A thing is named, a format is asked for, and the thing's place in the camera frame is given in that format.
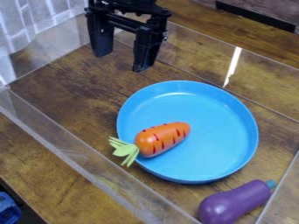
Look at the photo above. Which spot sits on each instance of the blue object at corner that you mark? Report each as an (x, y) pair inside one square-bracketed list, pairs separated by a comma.
[(10, 210)]

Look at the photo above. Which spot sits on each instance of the orange toy carrot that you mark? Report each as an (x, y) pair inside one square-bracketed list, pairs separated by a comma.
[(153, 141)]

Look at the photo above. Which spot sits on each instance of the white tiled curtain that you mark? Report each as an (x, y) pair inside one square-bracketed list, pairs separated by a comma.
[(27, 17)]

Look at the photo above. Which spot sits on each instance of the blue round plastic tray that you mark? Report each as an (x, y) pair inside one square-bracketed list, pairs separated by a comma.
[(224, 139)]

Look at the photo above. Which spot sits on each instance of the purple toy eggplant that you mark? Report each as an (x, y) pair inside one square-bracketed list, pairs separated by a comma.
[(225, 207)]

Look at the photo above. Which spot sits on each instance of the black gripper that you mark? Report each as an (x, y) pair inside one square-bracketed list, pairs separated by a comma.
[(138, 16)]

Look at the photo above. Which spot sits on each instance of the clear acrylic enclosure wall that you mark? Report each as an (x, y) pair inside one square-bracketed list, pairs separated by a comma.
[(59, 114)]

